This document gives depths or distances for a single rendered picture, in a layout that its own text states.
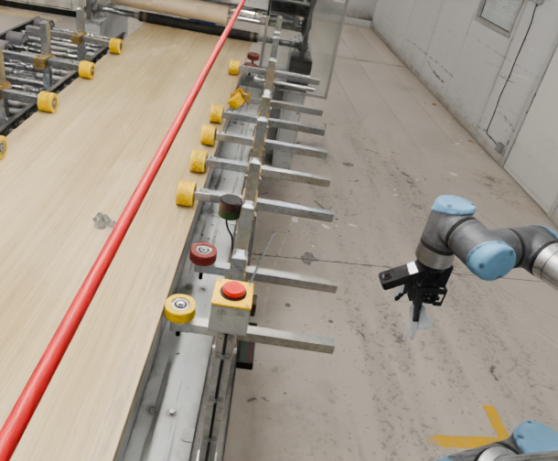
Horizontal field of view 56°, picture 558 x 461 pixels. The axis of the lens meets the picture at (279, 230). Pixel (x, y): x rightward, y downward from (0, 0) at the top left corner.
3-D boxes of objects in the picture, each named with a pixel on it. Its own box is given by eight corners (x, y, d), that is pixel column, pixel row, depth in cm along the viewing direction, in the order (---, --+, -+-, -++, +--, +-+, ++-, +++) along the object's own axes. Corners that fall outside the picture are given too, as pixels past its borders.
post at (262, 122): (249, 230, 208) (268, 115, 183) (248, 235, 205) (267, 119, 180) (240, 229, 208) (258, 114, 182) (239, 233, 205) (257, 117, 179)
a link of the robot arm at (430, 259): (426, 253, 122) (414, 230, 130) (420, 270, 124) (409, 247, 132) (463, 257, 123) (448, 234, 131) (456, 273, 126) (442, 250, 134)
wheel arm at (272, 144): (326, 155, 222) (327, 148, 220) (326, 159, 219) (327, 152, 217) (208, 135, 218) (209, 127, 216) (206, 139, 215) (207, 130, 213)
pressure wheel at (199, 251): (215, 272, 165) (219, 242, 159) (211, 288, 158) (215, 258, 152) (189, 268, 165) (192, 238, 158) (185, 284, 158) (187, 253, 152)
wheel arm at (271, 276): (334, 289, 164) (337, 278, 162) (334, 296, 161) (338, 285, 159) (195, 267, 161) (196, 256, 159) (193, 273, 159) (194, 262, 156)
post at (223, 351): (216, 457, 123) (241, 315, 99) (213, 477, 119) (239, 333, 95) (197, 455, 123) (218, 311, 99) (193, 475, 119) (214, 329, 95)
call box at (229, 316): (248, 314, 100) (254, 283, 96) (245, 340, 95) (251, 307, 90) (211, 308, 100) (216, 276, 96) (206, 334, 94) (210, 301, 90)
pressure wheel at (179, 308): (180, 320, 145) (183, 287, 139) (198, 337, 141) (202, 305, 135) (155, 332, 140) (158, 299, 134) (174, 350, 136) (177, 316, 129)
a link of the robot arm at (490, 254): (532, 246, 110) (493, 214, 119) (490, 251, 105) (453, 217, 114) (514, 281, 115) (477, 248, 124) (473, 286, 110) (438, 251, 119)
